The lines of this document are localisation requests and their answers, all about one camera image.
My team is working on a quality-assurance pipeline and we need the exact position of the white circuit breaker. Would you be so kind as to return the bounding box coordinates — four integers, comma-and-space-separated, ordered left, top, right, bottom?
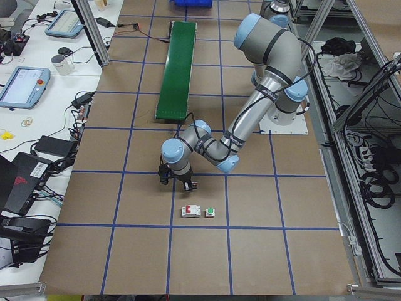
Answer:
181, 204, 202, 218

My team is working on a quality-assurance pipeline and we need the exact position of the red black conveyor cable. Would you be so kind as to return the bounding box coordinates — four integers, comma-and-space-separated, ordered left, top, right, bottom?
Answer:
117, 22, 172, 44

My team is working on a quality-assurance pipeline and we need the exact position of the black computer mouse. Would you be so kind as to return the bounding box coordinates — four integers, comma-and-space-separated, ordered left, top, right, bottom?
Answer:
58, 47, 74, 57

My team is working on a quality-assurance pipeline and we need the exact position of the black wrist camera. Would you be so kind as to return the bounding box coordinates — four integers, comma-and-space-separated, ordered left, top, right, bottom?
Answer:
158, 163, 171, 185

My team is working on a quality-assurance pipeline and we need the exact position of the black power adapter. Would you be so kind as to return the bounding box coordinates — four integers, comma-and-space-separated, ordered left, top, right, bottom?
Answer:
34, 135, 78, 157

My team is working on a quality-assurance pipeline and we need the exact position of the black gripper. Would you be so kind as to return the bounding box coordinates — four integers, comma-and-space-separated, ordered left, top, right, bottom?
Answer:
177, 171, 192, 192

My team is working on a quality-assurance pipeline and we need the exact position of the white mug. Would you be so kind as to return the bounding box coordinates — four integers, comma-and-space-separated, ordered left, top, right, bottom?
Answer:
51, 55, 75, 75

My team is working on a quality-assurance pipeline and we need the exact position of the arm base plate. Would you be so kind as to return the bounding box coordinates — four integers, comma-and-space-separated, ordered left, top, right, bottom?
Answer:
259, 95, 310, 135

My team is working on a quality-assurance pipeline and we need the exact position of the green push button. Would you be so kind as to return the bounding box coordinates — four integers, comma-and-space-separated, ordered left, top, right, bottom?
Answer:
205, 207, 216, 218

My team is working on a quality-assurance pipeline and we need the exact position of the aluminium frame post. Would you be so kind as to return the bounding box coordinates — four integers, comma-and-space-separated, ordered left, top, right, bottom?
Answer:
71, 0, 110, 68

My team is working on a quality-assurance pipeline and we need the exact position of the teach pendant near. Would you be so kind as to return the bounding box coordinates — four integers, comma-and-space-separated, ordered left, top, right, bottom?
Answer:
1, 66, 51, 109

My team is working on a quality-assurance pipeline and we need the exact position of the teach pendant far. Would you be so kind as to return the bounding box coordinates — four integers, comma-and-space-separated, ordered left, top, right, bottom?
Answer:
44, 9, 83, 38

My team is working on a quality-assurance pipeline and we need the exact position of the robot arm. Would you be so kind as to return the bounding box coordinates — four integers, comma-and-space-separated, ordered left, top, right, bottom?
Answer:
158, 13, 306, 191
259, 0, 290, 28

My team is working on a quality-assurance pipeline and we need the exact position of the green conveyor belt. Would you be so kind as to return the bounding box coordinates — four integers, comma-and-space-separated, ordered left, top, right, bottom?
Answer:
155, 21, 197, 122

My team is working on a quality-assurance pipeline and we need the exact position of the teach pendant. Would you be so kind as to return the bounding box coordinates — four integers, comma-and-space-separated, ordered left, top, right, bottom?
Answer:
44, 9, 83, 38
1, 66, 51, 109

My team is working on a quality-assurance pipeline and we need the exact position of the blue plastic bin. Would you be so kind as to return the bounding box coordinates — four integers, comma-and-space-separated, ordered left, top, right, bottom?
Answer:
173, 0, 213, 8

